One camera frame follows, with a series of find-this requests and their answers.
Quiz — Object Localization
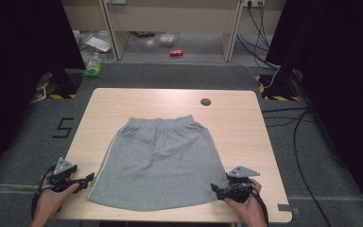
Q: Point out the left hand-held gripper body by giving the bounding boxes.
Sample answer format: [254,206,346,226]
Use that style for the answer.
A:
[47,157,78,193]

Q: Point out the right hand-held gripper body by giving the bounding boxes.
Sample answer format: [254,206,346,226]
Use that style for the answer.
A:
[225,166,261,204]

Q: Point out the grey shorts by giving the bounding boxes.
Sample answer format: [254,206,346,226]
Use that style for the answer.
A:
[87,114,231,212]

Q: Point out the person's right hand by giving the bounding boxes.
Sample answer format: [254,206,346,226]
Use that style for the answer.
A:
[223,178,268,227]

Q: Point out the person's left hand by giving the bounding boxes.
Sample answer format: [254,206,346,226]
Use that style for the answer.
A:
[30,175,80,227]

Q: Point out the black stand base striped tape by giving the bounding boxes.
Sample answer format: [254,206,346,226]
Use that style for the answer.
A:
[254,70,301,102]
[41,68,83,100]

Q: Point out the green snack packet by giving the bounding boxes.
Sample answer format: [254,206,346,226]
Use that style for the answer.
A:
[81,60,104,79]

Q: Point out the black curtain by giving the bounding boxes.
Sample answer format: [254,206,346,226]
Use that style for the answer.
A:
[265,0,363,221]
[0,0,87,187]

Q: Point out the white flat sheet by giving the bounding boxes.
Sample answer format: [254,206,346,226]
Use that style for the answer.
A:
[84,34,112,53]

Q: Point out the clear plastic bag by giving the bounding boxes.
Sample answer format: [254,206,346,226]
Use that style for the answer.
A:
[158,33,177,48]

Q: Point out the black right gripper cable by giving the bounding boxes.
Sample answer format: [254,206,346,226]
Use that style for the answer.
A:
[249,181,270,227]

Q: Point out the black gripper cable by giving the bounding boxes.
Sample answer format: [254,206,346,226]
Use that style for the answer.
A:
[249,181,270,227]
[30,166,58,220]

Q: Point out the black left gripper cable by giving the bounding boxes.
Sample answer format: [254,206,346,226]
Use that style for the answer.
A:
[30,166,58,220]

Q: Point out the black floor cable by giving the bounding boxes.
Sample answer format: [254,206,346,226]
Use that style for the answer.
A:
[261,106,333,227]

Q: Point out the white floor cable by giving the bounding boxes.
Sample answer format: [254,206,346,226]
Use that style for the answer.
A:
[233,60,281,90]

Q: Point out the black hanging socket cables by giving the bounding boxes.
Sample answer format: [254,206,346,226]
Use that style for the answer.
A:
[235,2,280,71]

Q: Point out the light wooden desk frame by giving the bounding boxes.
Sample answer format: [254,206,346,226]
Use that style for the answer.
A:
[60,0,286,63]

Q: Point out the white wall socket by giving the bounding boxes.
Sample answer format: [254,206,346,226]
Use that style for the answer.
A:
[243,0,266,9]

